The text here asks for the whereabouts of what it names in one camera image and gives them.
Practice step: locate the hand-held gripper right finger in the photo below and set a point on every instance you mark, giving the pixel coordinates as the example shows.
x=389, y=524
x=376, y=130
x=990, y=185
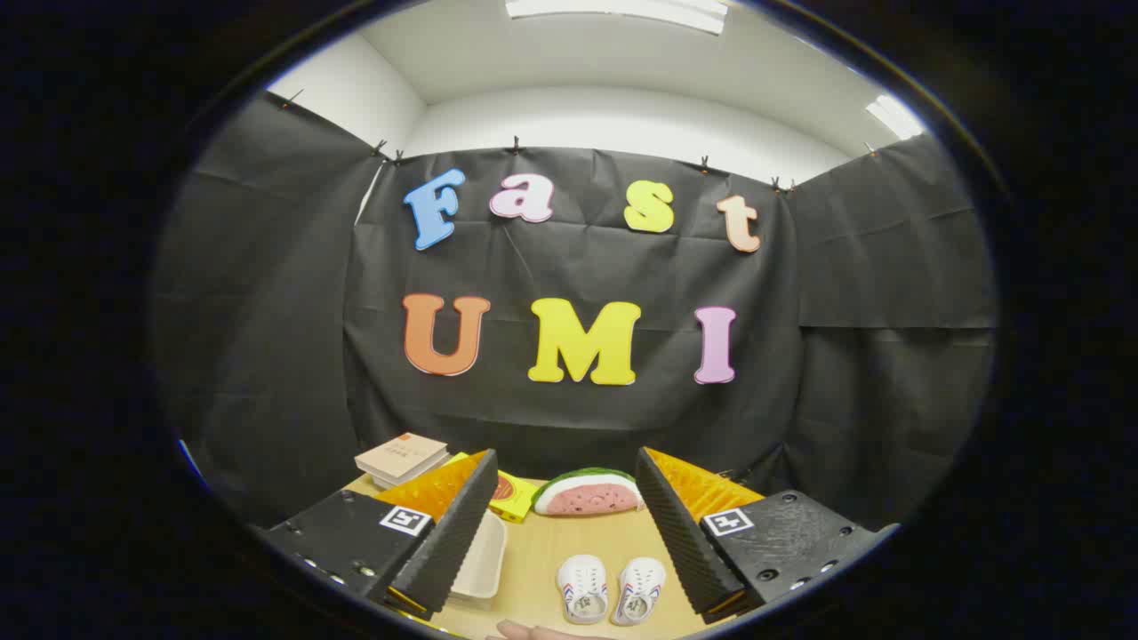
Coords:
x=680, y=542

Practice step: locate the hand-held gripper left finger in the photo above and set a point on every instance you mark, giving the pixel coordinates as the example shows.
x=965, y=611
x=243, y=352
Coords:
x=453, y=533

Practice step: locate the cream fabric storage box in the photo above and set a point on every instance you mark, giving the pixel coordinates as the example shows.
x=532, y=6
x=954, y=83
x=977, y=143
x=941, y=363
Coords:
x=480, y=560

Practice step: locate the white canvas shoe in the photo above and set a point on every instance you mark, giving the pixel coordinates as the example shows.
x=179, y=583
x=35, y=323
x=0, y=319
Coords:
x=582, y=582
x=642, y=582

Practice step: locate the yellow book with red emblem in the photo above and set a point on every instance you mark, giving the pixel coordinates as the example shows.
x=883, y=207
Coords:
x=516, y=498

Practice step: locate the beige cover book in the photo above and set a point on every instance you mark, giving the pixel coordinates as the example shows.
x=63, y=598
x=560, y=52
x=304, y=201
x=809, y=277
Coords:
x=400, y=455

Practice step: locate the watermelon slice plush toy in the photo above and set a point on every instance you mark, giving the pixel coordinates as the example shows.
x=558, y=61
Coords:
x=587, y=498

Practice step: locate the small ceiling light panel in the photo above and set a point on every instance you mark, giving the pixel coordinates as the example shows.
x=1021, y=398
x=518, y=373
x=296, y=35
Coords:
x=896, y=117

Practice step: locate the long ceiling light panel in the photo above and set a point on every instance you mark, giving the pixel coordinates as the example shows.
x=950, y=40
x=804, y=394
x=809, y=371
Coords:
x=622, y=11

